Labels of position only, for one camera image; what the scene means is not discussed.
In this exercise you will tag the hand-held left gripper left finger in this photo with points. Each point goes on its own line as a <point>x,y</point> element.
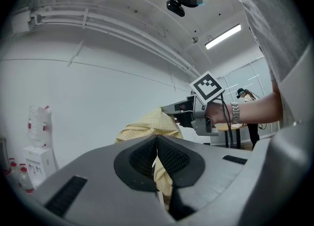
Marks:
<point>98,195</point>

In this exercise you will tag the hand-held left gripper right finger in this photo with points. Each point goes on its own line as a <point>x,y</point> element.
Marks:
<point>213,176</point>

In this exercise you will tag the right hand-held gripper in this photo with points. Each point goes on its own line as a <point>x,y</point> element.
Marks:
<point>207,87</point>

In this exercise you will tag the yellow clothes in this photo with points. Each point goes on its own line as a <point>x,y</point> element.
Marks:
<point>152,124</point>

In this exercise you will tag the person's right forearm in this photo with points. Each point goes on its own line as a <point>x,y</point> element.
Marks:
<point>260,109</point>

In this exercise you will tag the person's right hand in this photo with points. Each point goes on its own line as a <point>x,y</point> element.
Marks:
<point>219,112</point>

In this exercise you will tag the round wooden table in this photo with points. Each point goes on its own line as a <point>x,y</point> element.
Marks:
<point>228,127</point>

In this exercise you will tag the silver wristwatch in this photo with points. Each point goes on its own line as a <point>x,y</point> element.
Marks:
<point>234,113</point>

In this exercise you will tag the white water dispenser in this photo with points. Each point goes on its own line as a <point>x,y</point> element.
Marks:
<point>40,166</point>

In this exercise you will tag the ceiling smoke detector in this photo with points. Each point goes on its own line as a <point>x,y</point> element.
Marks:
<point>195,40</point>

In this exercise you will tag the clear red-capped water bottle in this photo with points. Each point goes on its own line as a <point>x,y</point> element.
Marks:
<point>24,178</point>
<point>12,168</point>

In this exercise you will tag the glass partition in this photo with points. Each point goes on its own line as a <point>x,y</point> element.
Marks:
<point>255,78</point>

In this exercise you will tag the long ceiling light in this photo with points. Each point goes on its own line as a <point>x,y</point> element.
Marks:
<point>223,36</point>

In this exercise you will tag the large clear water jug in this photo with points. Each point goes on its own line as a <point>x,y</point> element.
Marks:
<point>39,127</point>

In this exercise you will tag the white ceiling pipes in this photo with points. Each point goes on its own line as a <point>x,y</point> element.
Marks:
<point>110,27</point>

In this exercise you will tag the person's grey shirt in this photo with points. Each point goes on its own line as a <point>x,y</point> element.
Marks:
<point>274,36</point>

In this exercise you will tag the black head camera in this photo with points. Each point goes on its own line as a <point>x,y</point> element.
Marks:
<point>175,8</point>

